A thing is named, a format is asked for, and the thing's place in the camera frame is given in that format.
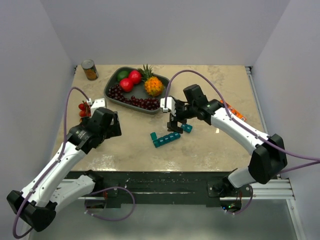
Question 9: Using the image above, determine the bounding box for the tin can yellow label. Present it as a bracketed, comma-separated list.
[81, 59, 99, 81]

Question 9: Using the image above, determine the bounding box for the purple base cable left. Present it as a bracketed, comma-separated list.
[79, 186, 136, 222]

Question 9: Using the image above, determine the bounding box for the red apple front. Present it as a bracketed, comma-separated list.
[119, 78, 134, 93]

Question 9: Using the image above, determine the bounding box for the black table front rail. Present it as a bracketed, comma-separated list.
[67, 170, 252, 209]

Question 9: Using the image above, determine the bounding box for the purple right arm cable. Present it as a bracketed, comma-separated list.
[164, 69, 320, 175]

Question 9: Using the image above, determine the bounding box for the teal five-day pill organizer strip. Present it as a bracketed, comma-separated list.
[150, 132, 181, 148]

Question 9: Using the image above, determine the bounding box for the red apple rear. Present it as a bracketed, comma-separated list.
[128, 70, 142, 85]

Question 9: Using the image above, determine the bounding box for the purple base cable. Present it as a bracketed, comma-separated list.
[79, 186, 136, 222]
[223, 184, 254, 216]

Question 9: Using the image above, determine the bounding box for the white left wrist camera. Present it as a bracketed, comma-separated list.
[85, 98, 106, 115]

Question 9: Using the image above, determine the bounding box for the grey plastic fruit tray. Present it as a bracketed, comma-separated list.
[104, 66, 166, 115]

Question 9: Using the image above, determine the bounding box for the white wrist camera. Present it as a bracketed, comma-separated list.
[160, 96, 176, 115]
[85, 98, 106, 115]

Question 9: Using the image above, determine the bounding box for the green lime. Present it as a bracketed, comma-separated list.
[116, 70, 129, 82]

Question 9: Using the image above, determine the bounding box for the dark purple grape bunch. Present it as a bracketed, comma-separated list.
[107, 84, 131, 104]

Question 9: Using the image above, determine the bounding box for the orange toy pineapple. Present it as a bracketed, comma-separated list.
[137, 64, 165, 97]

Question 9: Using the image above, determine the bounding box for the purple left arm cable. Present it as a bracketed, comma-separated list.
[12, 86, 91, 239]

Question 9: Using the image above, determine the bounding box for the aluminium frame rail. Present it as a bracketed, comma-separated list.
[244, 65, 308, 240]

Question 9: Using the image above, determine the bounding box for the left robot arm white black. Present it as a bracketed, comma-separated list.
[6, 107, 122, 232]

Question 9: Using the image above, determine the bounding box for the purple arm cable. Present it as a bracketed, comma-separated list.
[164, 69, 320, 175]
[12, 86, 91, 239]

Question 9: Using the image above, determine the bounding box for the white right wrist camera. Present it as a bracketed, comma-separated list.
[160, 96, 176, 115]

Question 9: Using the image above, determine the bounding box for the teal two-day pill organizer piece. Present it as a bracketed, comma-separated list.
[181, 123, 193, 133]

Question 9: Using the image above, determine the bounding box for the red apple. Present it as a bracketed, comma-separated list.
[128, 70, 142, 85]
[119, 78, 134, 93]

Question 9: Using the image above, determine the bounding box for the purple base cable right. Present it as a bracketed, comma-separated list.
[223, 184, 254, 216]

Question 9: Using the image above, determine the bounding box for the orange snack box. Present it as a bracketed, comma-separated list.
[226, 103, 247, 122]

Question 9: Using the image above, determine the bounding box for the red cherry tomato bunch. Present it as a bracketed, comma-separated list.
[78, 101, 91, 123]

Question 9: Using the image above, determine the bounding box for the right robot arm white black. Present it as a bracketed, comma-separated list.
[160, 84, 288, 197]

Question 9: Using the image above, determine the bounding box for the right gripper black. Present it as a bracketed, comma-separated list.
[167, 100, 197, 134]

